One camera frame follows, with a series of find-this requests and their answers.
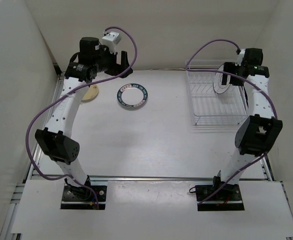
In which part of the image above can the white wire dish rack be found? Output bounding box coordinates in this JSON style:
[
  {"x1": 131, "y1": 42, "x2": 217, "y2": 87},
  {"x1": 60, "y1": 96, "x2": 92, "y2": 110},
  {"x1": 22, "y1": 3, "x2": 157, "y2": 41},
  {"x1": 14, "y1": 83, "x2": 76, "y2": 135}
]
[{"x1": 186, "y1": 59, "x2": 247, "y2": 127}]

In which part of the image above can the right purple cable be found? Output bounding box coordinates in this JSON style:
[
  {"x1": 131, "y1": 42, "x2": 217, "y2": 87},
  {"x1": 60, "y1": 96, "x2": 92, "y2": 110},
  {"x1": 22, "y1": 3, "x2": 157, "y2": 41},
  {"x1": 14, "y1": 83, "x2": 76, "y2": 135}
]
[{"x1": 185, "y1": 39, "x2": 279, "y2": 207}]

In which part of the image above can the green rim text plate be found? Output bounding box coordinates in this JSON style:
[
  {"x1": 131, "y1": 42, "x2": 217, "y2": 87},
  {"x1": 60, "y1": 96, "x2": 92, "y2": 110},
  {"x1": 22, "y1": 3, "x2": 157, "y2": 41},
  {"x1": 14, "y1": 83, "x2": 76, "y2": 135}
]
[{"x1": 116, "y1": 83, "x2": 149, "y2": 111}]

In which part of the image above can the aluminium rail bar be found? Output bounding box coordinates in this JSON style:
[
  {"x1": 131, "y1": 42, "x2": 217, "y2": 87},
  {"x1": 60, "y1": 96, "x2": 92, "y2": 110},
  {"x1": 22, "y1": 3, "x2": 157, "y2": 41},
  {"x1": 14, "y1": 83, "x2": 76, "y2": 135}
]
[{"x1": 36, "y1": 173, "x2": 269, "y2": 182}]

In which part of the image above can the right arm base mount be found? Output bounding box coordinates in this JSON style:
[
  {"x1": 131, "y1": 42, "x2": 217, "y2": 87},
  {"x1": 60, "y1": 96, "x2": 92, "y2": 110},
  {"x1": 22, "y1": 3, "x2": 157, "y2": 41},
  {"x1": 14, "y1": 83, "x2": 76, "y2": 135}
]
[{"x1": 189, "y1": 182, "x2": 245, "y2": 212}]

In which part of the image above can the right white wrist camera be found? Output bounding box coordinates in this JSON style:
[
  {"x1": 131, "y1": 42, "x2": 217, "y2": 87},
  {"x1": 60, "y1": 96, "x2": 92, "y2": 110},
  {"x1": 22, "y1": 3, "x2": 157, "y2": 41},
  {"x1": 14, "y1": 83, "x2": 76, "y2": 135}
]
[{"x1": 235, "y1": 48, "x2": 246, "y2": 66}]

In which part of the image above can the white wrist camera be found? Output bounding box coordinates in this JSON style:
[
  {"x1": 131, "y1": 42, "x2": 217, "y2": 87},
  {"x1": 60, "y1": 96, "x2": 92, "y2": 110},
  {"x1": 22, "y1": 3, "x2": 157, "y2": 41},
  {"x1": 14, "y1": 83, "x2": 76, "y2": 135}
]
[
  {"x1": 235, "y1": 48, "x2": 246, "y2": 66},
  {"x1": 101, "y1": 31, "x2": 122, "y2": 55}
]

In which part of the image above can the purple cable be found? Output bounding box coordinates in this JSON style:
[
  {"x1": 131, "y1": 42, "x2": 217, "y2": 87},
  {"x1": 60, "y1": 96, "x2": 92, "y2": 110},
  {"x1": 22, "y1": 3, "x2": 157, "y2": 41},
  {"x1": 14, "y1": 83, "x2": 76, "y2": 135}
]
[
  {"x1": 185, "y1": 39, "x2": 279, "y2": 207},
  {"x1": 26, "y1": 26, "x2": 139, "y2": 208}
]

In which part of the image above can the white front board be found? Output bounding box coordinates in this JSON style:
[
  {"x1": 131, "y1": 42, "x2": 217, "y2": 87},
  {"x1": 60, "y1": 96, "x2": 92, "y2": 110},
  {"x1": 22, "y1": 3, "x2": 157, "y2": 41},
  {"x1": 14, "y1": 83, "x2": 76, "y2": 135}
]
[{"x1": 12, "y1": 180, "x2": 293, "y2": 240}]

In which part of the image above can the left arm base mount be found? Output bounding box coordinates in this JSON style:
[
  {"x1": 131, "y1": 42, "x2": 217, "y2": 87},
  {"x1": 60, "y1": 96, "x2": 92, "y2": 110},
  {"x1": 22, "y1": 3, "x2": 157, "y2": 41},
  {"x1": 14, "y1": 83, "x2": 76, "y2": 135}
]
[{"x1": 60, "y1": 180, "x2": 108, "y2": 210}]

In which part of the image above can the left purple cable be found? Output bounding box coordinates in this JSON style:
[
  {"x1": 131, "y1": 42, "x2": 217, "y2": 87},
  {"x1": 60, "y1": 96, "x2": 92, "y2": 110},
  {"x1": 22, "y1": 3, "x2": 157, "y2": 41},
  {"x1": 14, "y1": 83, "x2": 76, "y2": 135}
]
[{"x1": 26, "y1": 26, "x2": 139, "y2": 208}]

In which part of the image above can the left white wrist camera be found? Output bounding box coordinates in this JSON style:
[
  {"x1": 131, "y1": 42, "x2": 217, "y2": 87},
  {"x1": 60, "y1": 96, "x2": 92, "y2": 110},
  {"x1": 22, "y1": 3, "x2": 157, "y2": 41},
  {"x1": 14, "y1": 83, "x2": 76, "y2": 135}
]
[{"x1": 101, "y1": 31, "x2": 122, "y2": 55}]

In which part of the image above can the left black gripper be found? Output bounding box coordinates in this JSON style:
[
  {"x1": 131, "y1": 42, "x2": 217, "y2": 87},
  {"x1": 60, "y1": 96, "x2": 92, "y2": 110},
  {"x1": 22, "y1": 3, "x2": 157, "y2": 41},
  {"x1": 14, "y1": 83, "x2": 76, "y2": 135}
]
[{"x1": 92, "y1": 45, "x2": 132, "y2": 79}]

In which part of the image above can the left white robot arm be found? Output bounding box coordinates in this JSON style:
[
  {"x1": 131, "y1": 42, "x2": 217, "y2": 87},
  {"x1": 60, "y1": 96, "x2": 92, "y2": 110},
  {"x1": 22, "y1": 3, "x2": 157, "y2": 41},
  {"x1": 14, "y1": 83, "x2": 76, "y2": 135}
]
[{"x1": 35, "y1": 31, "x2": 133, "y2": 200}]

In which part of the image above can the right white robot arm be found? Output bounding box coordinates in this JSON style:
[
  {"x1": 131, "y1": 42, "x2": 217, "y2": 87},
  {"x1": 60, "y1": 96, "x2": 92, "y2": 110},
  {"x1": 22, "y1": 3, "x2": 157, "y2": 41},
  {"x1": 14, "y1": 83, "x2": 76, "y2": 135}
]
[{"x1": 211, "y1": 48, "x2": 283, "y2": 200}]

